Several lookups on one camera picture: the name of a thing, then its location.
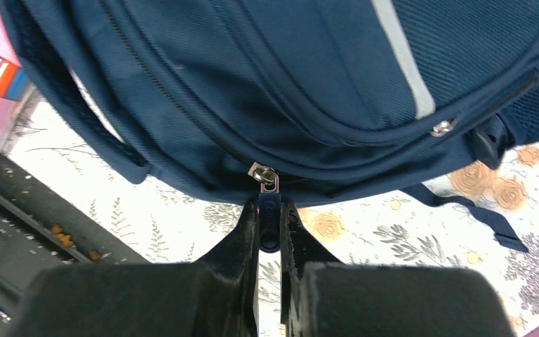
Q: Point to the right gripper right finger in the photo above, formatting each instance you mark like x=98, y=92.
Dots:
x=322, y=296

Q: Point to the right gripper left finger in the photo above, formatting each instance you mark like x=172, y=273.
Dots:
x=212, y=296

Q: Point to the navy blue student backpack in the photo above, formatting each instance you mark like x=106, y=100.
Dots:
x=330, y=100

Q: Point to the floral table cloth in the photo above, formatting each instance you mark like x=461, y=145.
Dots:
x=488, y=212

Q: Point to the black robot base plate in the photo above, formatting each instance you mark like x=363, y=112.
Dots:
x=40, y=229

